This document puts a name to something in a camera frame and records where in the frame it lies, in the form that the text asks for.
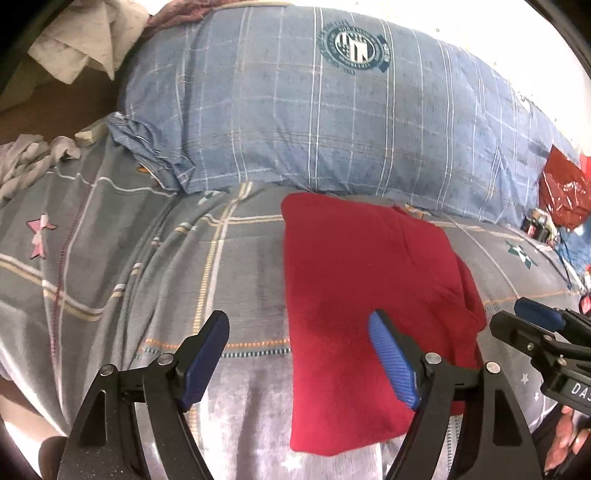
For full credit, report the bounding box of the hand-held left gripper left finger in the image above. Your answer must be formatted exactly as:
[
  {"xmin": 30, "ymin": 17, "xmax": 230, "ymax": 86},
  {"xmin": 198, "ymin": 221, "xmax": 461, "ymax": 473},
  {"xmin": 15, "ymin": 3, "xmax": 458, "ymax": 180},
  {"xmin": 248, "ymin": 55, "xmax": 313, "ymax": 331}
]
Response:
[{"xmin": 58, "ymin": 310, "xmax": 230, "ymax": 480}]

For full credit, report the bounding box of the blue plaid pillow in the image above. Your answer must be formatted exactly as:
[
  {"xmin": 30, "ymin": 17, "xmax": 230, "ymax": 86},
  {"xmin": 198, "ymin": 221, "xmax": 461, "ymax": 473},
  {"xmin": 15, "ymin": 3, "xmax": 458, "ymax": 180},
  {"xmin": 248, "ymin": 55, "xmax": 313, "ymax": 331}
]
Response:
[{"xmin": 107, "ymin": 2, "xmax": 580, "ymax": 228}]

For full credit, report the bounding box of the beige block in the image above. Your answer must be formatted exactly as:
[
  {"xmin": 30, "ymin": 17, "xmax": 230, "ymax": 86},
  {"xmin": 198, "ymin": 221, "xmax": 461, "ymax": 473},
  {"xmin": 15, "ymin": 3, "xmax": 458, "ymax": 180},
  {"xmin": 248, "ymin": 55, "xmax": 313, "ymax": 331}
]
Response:
[{"xmin": 74, "ymin": 124, "xmax": 110, "ymax": 147}]

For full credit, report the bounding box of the crumpled grey cloth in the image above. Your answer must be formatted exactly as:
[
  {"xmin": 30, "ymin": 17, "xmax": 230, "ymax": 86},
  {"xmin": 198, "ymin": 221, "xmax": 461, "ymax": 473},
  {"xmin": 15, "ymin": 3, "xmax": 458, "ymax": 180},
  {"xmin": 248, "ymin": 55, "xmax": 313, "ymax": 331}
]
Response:
[{"xmin": 0, "ymin": 134, "xmax": 82, "ymax": 204}]

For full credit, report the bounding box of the person's right hand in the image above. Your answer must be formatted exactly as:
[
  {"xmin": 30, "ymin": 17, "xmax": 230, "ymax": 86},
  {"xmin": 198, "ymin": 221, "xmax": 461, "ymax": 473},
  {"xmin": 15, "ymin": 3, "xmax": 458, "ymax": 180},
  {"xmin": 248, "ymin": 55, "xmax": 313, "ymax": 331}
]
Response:
[{"xmin": 531, "ymin": 405, "xmax": 590, "ymax": 474}]

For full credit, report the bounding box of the maroon patterned cloth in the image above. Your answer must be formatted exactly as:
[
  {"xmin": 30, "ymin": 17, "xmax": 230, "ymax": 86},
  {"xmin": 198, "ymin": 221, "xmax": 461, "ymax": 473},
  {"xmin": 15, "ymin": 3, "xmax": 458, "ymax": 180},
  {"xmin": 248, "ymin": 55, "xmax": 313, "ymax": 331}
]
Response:
[{"xmin": 148, "ymin": 0, "xmax": 289, "ymax": 31}]

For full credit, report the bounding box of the red plastic bag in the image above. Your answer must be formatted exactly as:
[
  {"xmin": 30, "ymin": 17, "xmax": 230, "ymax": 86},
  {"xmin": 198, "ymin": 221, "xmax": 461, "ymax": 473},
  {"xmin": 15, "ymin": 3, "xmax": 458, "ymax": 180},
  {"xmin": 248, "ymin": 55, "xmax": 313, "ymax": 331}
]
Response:
[{"xmin": 539, "ymin": 144, "xmax": 591, "ymax": 230}]

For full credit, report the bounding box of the red small garment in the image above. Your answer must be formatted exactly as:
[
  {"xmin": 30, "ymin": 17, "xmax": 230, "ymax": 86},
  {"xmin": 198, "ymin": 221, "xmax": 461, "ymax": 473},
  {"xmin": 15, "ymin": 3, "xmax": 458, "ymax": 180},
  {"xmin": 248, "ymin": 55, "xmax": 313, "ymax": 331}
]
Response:
[{"xmin": 281, "ymin": 192, "xmax": 489, "ymax": 457}]

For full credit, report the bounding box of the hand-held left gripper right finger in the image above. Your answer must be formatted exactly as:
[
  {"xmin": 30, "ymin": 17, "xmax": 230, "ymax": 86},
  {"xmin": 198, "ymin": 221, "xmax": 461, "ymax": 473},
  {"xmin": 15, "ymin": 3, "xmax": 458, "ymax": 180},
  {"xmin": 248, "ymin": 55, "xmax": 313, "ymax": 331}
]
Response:
[{"xmin": 368, "ymin": 309, "xmax": 544, "ymax": 480}]

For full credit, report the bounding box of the dark jar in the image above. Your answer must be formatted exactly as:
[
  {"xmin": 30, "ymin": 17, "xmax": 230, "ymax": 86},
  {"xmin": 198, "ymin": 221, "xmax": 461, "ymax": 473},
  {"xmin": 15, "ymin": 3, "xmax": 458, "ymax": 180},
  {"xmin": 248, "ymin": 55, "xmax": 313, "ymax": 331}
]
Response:
[{"xmin": 522, "ymin": 209, "xmax": 550, "ymax": 241}]

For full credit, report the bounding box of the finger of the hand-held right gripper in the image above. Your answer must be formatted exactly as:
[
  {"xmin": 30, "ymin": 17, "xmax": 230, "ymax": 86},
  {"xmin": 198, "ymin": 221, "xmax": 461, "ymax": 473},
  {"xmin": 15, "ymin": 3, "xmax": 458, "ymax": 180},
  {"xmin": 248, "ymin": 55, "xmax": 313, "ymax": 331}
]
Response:
[
  {"xmin": 514, "ymin": 296, "xmax": 591, "ymax": 334},
  {"xmin": 489, "ymin": 311, "xmax": 561, "ymax": 371}
]

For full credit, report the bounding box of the white crumpled cloth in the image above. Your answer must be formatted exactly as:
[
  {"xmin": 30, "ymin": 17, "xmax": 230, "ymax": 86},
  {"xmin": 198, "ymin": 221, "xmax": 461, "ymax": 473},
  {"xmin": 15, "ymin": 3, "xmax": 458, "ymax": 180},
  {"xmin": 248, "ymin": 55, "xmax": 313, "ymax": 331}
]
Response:
[{"xmin": 28, "ymin": 0, "xmax": 151, "ymax": 85}]

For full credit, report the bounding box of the grey patterned bed sheet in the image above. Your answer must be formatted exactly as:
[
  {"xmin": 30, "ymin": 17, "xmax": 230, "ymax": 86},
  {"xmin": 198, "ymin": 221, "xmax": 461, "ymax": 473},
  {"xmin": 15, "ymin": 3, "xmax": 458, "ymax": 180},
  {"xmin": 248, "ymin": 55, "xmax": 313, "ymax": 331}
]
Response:
[{"xmin": 0, "ymin": 134, "xmax": 591, "ymax": 480}]

